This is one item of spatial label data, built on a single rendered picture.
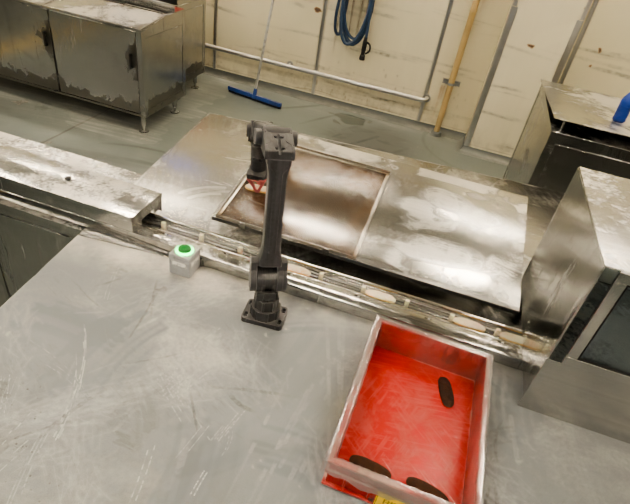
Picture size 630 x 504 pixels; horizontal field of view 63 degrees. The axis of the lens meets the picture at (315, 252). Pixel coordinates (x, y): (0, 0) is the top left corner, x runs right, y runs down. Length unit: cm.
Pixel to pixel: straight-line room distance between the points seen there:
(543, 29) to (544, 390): 363
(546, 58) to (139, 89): 322
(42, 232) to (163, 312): 67
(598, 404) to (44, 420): 132
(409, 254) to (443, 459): 70
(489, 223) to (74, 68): 348
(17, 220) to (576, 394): 184
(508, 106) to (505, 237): 303
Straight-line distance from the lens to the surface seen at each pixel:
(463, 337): 156
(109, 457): 125
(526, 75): 480
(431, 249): 178
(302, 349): 144
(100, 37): 431
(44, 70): 477
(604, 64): 516
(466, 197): 204
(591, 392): 148
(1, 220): 213
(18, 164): 206
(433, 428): 137
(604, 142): 318
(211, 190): 206
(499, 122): 491
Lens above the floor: 188
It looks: 36 degrees down
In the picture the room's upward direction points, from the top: 10 degrees clockwise
